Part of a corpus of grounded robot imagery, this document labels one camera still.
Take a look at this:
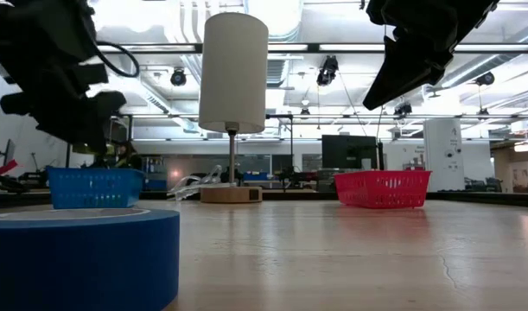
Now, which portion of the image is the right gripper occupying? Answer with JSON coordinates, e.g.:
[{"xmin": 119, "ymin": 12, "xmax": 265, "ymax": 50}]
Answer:
[{"xmin": 361, "ymin": 0, "xmax": 501, "ymax": 111}]

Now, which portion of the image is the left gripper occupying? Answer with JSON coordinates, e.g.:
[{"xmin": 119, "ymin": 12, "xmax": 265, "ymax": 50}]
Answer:
[{"xmin": 0, "ymin": 42, "xmax": 128, "ymax": 156}]

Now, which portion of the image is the blue tape roll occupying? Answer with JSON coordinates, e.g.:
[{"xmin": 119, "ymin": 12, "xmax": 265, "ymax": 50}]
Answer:
[{"xmin": 0, "ymin": 207, "xmax": 181, "ymax": 311}]

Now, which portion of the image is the black ceiling spotlight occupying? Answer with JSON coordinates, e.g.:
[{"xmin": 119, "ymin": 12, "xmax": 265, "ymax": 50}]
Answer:
[
  {"xmin": 475, "ymin": 71, "xmax": 496, "ymax": 87},
  {"xmin": 392, "ymin": 101, "xmax": 414, "ymax": 117},
  {"xmin": 169, "ymin": 67, "xmax": 188, "ymax": 87}
]

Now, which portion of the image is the blue plastic basket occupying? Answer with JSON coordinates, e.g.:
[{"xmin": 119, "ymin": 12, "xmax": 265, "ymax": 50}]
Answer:
[{"xmin": 46, "ymin": 166, "xmax": 145, "ymax": 211}]

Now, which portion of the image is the person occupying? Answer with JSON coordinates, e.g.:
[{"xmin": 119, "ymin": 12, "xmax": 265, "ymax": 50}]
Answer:
[{"xmin": 113, "ymin": 141, "xmax": 144, "ymax": 170}]

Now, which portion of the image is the red flat object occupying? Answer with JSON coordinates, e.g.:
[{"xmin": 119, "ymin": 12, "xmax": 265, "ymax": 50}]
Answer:
[{"xmin": 0, "ymin": 159, "xmax": 20, "ymax": 177}]

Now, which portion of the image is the blue storage cabinet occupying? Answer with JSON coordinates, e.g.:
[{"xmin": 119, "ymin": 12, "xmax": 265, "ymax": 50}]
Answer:
[{"xmin": 143, "ymin": 155, "xmax": 169, "ymax": 192}]

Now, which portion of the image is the white column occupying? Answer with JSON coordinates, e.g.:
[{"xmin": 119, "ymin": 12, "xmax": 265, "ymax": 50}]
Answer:
[{"xmin": 423, "ymin": 117, "xmax": 466, "ymax": 193}]

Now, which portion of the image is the black monitor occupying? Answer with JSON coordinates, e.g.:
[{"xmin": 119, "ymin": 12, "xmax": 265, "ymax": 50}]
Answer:
[{"xmin": 321, "ymin": 134, "xmax": 379, "ymax": 171}]

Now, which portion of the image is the red plastic basket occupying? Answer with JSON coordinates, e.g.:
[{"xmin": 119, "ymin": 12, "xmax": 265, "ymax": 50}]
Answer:
[{"xmin": 333, "ymin": 169, "xmax": 433, "ymax": 211}]

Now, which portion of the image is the clear plastic packaging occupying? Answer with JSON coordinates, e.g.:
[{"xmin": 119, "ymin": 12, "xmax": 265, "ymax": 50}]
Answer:
[{"xmin": 167, "ymin": 164, "xmax": 238, "ymax": 202}]

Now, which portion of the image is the black overhead camera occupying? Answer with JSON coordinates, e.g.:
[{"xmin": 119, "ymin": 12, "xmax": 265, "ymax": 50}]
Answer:
[{"xmin": 315, "ymin": 55, "xmax": 340, "ymax": 87}]

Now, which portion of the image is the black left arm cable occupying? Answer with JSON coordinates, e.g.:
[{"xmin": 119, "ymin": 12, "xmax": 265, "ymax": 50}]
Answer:
[{"xmin": 93, "ymin": 41, "xmax": 141, "ymax": 79}]

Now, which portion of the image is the black overhead frame beam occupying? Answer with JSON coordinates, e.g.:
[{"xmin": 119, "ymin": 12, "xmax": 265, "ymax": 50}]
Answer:
[{"xmin": 94, "ymin": 41, "xmax": 528, "ymax": 55}]

